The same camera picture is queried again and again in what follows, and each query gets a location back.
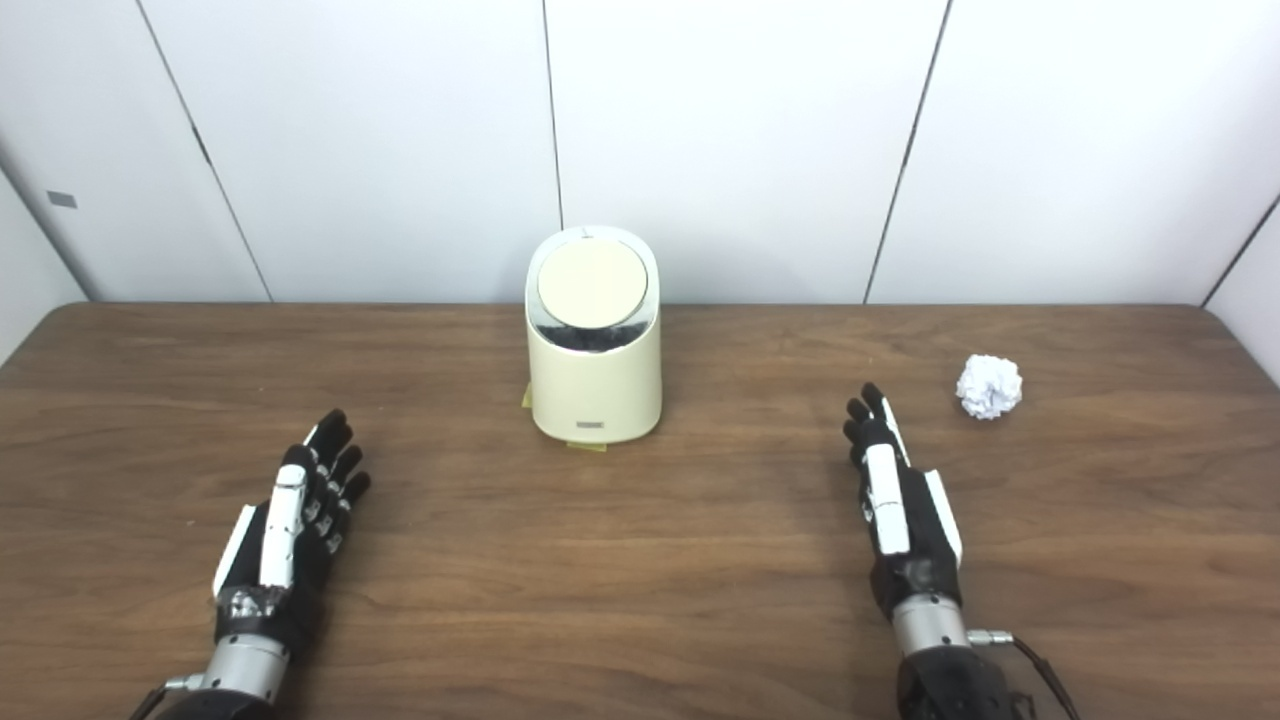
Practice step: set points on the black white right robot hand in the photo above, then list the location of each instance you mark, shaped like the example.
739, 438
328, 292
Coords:
888, 500

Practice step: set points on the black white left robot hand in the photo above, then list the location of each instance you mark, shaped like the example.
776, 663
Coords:
283, 520

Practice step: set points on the white paper ball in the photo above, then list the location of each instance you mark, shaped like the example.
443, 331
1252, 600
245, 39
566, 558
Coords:
989, 387

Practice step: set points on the cream-colored desktop trash bin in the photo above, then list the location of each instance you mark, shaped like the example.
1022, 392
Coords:
595, 385

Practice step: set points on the round cream bin lid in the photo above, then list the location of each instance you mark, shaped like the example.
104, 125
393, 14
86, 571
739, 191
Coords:
592, 282

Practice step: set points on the wide yellow tape piece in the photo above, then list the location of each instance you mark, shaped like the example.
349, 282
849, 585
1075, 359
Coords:
587, 444

